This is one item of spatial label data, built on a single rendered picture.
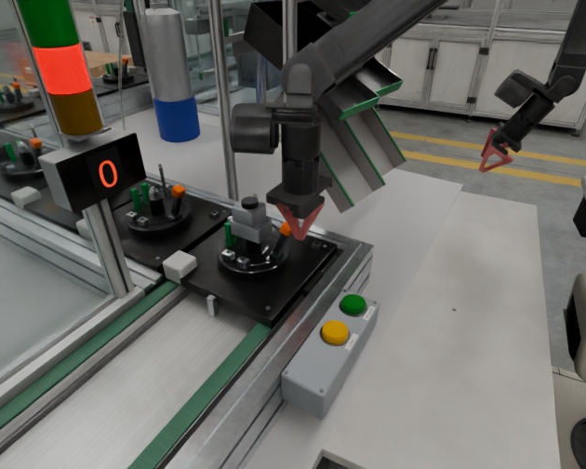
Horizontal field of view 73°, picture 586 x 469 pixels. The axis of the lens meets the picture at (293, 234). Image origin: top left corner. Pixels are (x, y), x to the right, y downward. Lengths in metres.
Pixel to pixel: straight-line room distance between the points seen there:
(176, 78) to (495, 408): 1.35
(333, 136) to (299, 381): 0.58
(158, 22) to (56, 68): 1.00
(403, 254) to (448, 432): 0.43
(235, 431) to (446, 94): 4.44
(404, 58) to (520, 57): 1.09
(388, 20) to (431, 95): 4.21
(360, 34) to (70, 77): 0.36
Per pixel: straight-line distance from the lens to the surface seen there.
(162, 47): 1.55
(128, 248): 0.85
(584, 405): 1.65
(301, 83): 0.55
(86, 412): 0.68
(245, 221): 0.70
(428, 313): 0.86
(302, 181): 0.59
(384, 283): 0.90
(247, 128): 0.57
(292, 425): 0.67
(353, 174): 0.94
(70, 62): 0.56
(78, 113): 0.57
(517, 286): 1.00
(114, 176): 0.61
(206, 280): 0.73
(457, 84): 4.73
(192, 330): 0.72
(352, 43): 0.57
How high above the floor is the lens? 1.44
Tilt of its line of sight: 35 degrees down
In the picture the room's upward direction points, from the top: straight up
